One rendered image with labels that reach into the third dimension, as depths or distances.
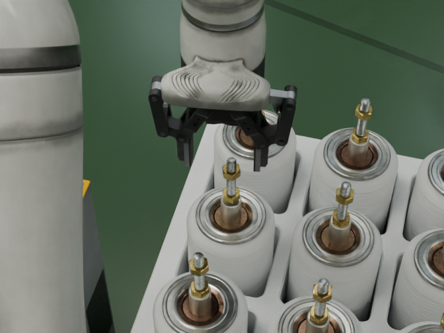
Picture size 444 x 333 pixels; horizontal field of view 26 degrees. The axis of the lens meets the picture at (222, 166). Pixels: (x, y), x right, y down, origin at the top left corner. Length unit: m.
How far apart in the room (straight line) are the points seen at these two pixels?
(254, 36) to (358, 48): 0.79
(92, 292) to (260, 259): 0.19
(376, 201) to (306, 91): 0.44
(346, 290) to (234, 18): 0.36
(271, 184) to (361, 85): 0.46
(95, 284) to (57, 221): 0.64
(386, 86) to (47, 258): 1.13
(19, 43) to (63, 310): 0.13
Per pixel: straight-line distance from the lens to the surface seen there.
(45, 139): 0.44
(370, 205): 1.10
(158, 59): 1.56
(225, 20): 0.79
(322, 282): 0.88
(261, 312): 1.05
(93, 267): 1.07
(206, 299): 0.94
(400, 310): 1.07
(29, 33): 0.44
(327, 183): 1.08
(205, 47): 0.81
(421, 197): 1.10
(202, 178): 1.16
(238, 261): 1.02
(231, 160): 0.96
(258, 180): 1.10
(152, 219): 1.35
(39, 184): 0.45
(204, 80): 0.80
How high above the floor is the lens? 1.08
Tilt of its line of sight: 50 degrees down
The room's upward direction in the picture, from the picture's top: straight up
